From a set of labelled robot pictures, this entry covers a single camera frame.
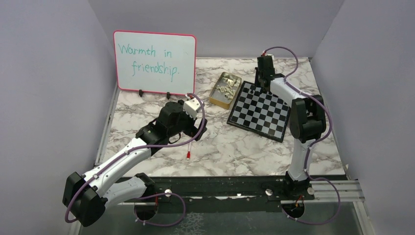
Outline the pink framed whiteboard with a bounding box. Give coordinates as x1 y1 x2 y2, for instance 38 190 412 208
113 30 197 95

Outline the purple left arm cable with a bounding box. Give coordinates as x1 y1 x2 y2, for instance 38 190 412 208
64 93 208 228

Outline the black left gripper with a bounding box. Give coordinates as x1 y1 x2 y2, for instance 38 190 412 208
168 100 208 141

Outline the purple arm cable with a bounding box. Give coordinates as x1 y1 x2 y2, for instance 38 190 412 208
64 93 208 228
261 46 342 226

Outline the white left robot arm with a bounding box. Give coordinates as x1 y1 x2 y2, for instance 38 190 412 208
63 96 207 227

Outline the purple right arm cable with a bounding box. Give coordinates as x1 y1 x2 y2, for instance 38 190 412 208
261 46 342 226

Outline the black and silver chessboard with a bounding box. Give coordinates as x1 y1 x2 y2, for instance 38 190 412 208
227 81 291 142

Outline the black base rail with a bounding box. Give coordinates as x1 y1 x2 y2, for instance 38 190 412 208
127 176 314 213

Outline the white and red marker pen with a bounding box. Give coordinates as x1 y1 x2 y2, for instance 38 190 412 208
186 143 192 160

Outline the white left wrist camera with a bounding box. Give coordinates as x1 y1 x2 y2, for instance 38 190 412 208
183 98 202 119

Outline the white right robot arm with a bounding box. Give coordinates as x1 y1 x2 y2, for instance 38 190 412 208
255 55 326 199

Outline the pile of white chess pieces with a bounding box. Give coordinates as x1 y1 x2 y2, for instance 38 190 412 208
217 75 237 99

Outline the gold tin tray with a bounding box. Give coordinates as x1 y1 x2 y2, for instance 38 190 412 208
209 72 242 110

